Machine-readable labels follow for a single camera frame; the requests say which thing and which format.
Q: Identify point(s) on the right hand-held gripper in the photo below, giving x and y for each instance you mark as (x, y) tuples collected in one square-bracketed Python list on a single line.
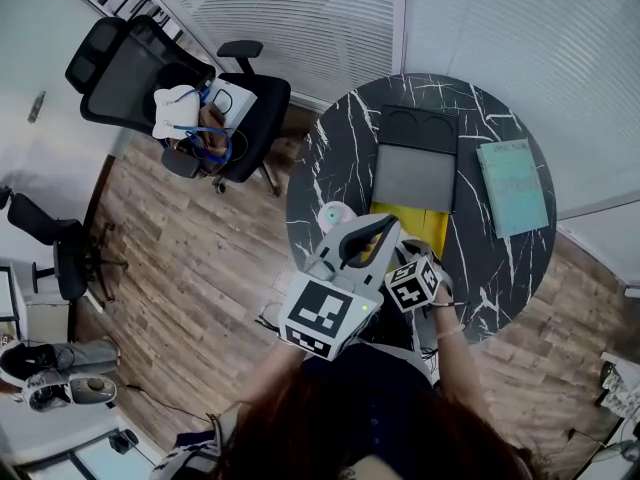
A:
[(412, 288)]

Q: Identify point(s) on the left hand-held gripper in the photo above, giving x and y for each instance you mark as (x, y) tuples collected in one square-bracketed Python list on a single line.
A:
[(320, 313)]

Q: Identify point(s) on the yellow tray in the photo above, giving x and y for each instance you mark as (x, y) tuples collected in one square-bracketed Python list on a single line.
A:
[(415, 178)]

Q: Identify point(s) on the person's left forearm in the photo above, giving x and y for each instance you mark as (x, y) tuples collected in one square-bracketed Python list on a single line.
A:
[(272, 378)]

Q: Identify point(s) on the person's right forearm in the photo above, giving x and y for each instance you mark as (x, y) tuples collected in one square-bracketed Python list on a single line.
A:
[(457, 363)]

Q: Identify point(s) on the white cardboard box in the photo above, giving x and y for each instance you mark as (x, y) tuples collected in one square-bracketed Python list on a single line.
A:
[(235, 100)]

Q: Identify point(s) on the pastel drinking bottle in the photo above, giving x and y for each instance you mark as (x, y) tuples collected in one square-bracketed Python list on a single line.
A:
[(334, 218)]

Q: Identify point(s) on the person's left shoe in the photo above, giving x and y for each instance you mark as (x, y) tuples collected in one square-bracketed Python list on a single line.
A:
[(269, 317)]

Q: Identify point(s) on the person's shoe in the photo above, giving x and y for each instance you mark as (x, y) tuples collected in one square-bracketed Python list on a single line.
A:
[(27, 360), (269, 317), (45, 393)]

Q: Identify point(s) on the person's dark shirt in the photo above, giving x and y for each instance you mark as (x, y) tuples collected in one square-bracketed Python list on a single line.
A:
[(370, 393)]

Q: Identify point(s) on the teal book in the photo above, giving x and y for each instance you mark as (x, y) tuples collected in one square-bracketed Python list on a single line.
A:
[(515, 188)]

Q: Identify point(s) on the brown bag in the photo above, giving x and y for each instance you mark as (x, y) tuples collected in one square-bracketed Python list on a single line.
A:
[(212, 118)]

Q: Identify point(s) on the black white patterned pouch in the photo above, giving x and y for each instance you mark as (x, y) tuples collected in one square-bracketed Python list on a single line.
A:
[(620, 388)]

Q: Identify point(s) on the dark white striped bag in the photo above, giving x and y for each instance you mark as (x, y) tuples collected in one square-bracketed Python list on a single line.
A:
[(190, 458)]

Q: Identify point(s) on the black mesh office chair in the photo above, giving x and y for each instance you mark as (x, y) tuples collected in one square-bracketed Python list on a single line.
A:
[(130, 78)]

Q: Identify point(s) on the grey round device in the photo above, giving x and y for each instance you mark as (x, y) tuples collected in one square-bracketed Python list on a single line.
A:
[(92, 388)]

